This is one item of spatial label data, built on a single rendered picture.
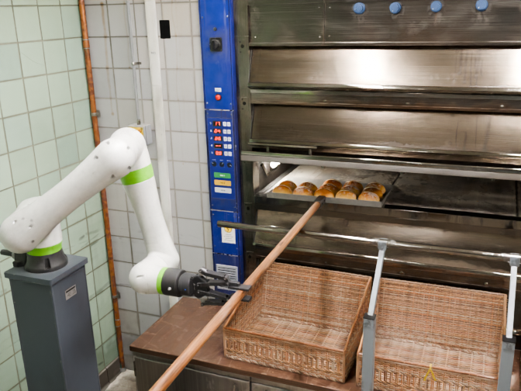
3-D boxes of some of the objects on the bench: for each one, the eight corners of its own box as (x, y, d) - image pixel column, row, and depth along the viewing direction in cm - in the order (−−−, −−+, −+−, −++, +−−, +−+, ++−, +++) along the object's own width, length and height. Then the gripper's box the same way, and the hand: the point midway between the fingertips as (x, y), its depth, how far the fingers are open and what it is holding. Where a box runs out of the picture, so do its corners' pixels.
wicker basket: (263, 308, 306) (262, 258, 297) (372, 327, 284) (374, 275, 276) (221, 358, 263) (219, 302, 255) (345, 385, 242) (346, 325, 234)
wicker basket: (376, 327, 284) (377, 275, 276) (502, 348, 264) (508, 292, 256) (353, 386, 241) (354, 326, 233) (502, 416, 221) (510, 351, 213)
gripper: (187, 257, 197) (253, 265, 189) (189, 300, 202) (255, 310, 194) (176, 265, 190) (245, 275, 182) (179, 310, 195) (246, 322, 187)
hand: (240, 292), depth 189 cm, fingers closed on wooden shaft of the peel, 3 cm apart
